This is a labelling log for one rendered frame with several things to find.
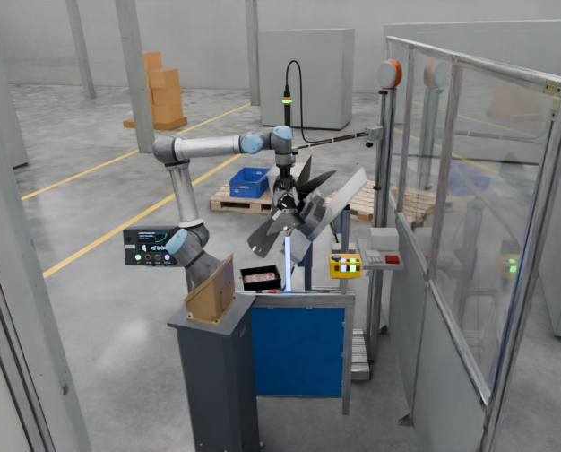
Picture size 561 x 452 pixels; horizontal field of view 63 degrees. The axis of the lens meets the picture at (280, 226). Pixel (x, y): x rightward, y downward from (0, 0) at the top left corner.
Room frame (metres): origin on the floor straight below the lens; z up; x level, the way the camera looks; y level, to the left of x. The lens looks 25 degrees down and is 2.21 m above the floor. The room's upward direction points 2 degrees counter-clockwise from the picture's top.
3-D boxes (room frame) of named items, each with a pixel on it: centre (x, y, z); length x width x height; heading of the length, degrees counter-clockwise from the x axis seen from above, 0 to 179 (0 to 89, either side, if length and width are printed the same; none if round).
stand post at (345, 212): (2.55, -0.40, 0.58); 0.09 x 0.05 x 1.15; 176
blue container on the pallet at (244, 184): (5.66, 0.37, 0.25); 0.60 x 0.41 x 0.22; 165
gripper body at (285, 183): (1.90, -0.02, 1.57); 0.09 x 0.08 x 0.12; 175
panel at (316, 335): (2.08, 0.07, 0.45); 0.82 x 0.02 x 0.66; 86
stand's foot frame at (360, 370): (2.56, -0.26, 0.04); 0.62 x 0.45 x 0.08; 86
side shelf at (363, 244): (2.51, -0.61, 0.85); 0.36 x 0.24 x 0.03; 176
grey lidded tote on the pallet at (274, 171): (5.53, -0.12, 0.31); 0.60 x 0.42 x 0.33; 165
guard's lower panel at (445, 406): (2.38, -0.77, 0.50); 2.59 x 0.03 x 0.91; 176
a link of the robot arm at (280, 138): (1.91, -0.02, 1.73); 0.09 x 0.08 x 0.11; 80
